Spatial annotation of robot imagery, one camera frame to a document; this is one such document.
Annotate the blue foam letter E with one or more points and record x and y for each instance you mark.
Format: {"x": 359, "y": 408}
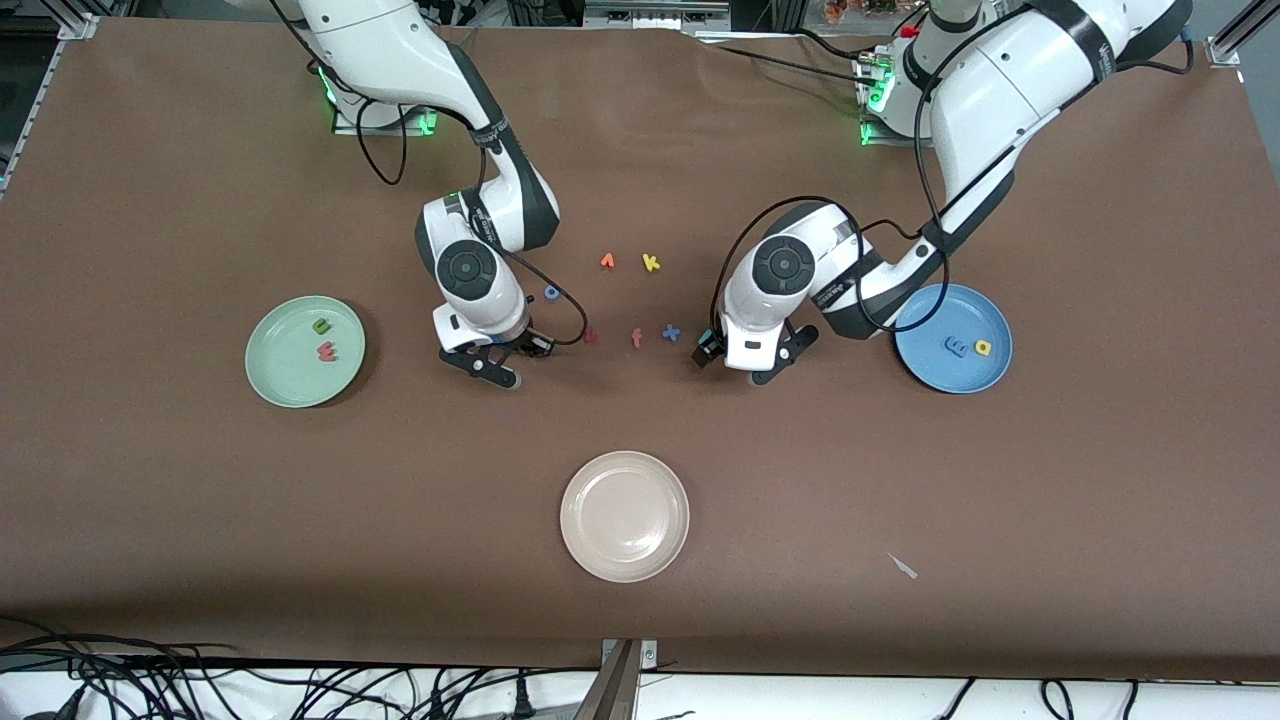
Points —
{"x": 957, "y": 347}

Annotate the grey metal frame unit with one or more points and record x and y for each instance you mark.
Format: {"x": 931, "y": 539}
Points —
{"x": 650, "y": 12}

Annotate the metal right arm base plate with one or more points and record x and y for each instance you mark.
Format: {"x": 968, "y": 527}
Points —
{"x": 432, "y": 122}

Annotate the beige plate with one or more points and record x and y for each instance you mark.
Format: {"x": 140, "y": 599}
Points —
{"x": 625, "y": 516}

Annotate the blue foam letter x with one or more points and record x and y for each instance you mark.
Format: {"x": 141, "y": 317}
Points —
{"x": 671, "y": 332}

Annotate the green plate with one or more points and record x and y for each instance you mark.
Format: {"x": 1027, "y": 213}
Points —
{"x": 290, "y": 370}

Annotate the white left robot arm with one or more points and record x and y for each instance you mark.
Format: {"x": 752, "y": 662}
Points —
{"x": 785, "y": 268}

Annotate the small white paper scrap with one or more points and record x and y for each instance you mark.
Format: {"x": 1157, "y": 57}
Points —
{"x": 903, "y": 566}

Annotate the blue plate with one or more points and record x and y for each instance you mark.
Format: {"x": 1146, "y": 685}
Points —
{"x": 950, "y": 375}

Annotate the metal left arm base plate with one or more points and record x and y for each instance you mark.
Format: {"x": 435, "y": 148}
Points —
{"x": 885, "y": 140}

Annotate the metal table edge bracket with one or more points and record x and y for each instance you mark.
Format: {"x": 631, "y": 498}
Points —
{"x": 620, "y": 690}

